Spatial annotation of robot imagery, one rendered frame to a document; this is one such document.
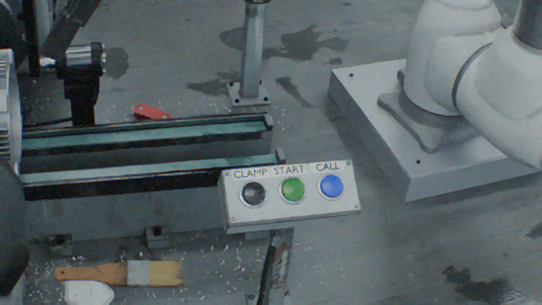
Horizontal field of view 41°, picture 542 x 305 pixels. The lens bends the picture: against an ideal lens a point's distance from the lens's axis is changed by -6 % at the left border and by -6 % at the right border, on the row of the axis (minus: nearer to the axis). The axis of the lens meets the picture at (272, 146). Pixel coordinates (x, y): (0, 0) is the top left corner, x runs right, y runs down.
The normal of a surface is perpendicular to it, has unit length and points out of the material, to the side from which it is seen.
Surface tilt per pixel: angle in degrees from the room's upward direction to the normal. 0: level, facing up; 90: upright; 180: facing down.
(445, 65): 82
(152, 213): 90
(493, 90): 88
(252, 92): 90
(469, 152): 2
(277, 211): 30
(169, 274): 2
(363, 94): 2
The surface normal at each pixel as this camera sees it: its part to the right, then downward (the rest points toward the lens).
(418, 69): -0.86, 0.30
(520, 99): -0.58, 0.31
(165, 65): 0.08, -0.78
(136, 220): 0.22, 0.62
